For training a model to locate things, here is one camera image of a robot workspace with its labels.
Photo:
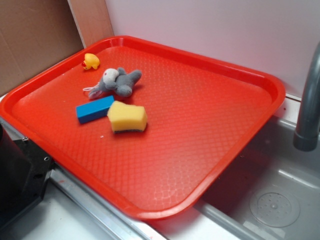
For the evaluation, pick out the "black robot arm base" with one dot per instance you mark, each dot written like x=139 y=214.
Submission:
x=24 y=173

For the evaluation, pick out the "blue rectangular block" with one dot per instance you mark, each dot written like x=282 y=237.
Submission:
x=94 y=110

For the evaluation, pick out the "yellow sponge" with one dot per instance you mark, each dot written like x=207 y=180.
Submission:
x=127 y=118

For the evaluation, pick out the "red plastic tray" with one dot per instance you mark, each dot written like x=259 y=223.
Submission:
x=201 y=112

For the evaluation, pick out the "grey plush elephant toy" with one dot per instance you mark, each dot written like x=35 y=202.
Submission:
x=116 y=81

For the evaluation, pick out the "yellow rubber duck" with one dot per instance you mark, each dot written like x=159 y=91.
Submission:
x=90 y=61

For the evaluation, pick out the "grey plastic sink basin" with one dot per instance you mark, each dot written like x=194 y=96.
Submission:
x=271 y=191

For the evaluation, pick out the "grey sink faucet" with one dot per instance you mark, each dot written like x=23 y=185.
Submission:
x=308 y=123

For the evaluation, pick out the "brown cardboard panel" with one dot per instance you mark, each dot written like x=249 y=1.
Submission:
x=34 y=36

